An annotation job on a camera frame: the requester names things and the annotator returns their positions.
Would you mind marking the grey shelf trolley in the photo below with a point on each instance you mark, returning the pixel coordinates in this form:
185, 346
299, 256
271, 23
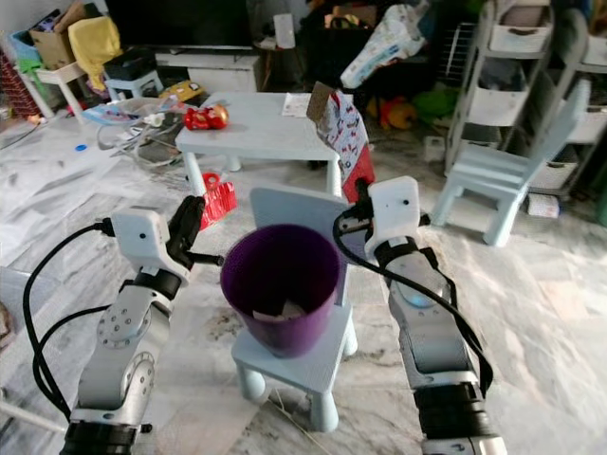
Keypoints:
503, 104

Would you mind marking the white paper sheet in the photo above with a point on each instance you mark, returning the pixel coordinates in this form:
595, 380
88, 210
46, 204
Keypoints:
297, 104

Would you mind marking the white paper scrap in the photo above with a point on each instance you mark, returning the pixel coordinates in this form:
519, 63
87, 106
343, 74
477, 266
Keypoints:
288, 312

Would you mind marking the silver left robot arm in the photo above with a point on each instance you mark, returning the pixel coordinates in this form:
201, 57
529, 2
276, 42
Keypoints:
119, 351

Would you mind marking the pale blue child chair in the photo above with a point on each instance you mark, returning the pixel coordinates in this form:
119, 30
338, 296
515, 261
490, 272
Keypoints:
294, 213
484, 175

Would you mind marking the black printer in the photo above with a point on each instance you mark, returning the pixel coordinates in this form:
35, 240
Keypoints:
131, 64

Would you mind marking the black television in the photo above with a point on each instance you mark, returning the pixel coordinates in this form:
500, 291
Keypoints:
180, 24

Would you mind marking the small white stool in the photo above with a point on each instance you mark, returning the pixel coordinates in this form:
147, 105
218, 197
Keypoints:
135, 88

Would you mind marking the white patterned bag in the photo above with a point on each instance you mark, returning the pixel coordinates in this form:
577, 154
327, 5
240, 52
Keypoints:
384, 43

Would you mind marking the green plastic toy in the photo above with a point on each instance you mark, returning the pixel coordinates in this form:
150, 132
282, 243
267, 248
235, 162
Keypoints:
436, 102

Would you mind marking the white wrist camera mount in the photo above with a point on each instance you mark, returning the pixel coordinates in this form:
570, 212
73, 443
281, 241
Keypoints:
394, 209
142, 242

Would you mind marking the clear plastic packaging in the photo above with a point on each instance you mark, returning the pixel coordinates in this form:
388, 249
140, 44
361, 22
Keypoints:
128, 112

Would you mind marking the red tape roll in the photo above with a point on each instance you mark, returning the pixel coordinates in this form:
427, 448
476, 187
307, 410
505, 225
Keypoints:
210, 178

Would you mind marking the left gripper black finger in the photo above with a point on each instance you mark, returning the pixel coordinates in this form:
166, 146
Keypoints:
186, 216

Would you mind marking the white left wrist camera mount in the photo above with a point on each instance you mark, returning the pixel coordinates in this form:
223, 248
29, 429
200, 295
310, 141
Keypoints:
142, 242

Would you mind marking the red carton box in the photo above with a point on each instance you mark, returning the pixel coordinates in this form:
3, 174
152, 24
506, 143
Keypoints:
218, 204

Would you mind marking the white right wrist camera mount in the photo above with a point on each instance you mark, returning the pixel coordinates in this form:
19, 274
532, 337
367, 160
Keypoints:
394, 209

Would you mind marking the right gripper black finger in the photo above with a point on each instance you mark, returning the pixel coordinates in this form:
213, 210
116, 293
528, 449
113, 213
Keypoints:
362, 183

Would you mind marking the yellow cloth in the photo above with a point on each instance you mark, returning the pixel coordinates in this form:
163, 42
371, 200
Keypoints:
95, 43

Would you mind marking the red printed carton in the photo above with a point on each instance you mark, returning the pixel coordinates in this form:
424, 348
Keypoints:
346, 133

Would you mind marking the white television cabinet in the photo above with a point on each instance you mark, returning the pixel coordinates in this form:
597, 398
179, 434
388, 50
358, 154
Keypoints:
213, 71

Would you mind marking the yellow toy box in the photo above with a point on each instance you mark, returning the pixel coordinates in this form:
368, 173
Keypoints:
182, 92

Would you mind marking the red toy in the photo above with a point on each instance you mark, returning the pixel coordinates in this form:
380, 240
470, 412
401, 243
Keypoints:
206, 118

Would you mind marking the purple plastic rubbish bin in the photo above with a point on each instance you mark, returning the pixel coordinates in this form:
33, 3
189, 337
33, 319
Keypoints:
285, 275

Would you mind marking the brown cardboard box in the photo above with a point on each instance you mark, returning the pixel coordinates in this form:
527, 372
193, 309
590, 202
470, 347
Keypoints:
52, 45

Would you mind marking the white printed packet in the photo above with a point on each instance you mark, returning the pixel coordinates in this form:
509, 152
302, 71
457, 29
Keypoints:
542, 206

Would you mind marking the white child table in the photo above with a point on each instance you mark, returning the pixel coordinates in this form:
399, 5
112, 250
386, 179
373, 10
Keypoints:
256, 133

